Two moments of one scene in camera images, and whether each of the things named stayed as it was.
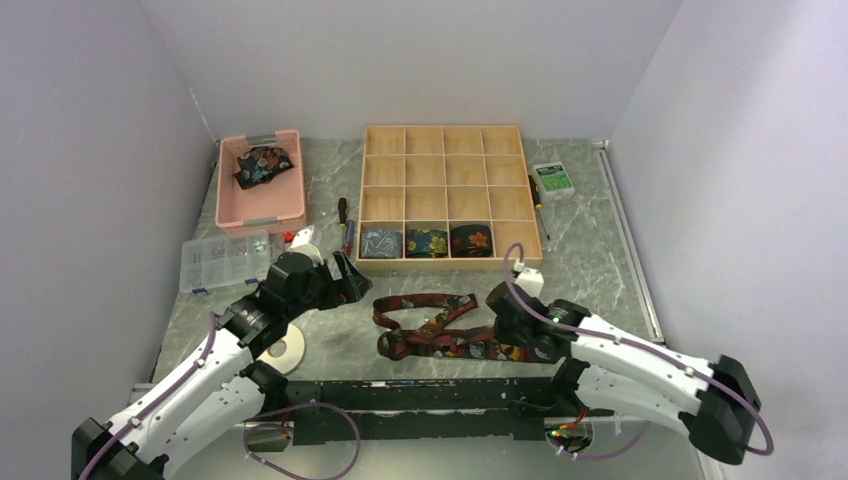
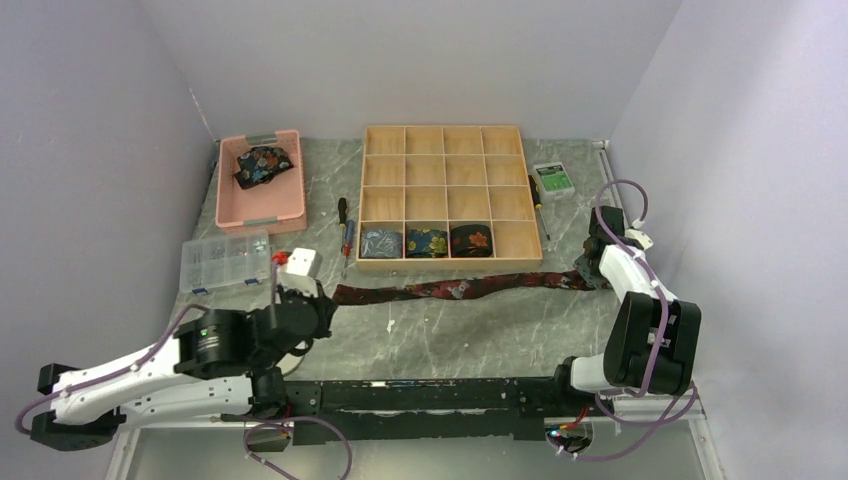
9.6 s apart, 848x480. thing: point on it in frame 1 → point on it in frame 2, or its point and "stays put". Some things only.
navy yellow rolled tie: (427, 243) stays put
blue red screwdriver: (349, 237) stays put
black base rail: (431, 411) stays put
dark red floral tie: (456, 343) → (347, 294)
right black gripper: (503, 336) → (590, 277)
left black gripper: (350, 288) → (328, 308)
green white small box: (552, 181) stays put
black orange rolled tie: (471, 241) stays put
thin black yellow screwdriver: (537, 202) stays put
